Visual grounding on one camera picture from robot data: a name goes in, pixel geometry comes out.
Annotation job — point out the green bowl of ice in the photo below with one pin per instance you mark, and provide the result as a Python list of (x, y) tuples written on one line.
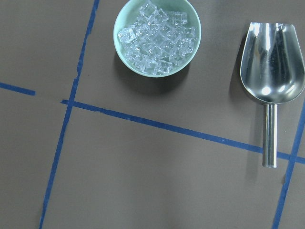
[(157, 38)]

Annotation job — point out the steel ice scoop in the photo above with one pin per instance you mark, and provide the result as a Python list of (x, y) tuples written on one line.
[(272, 71)]

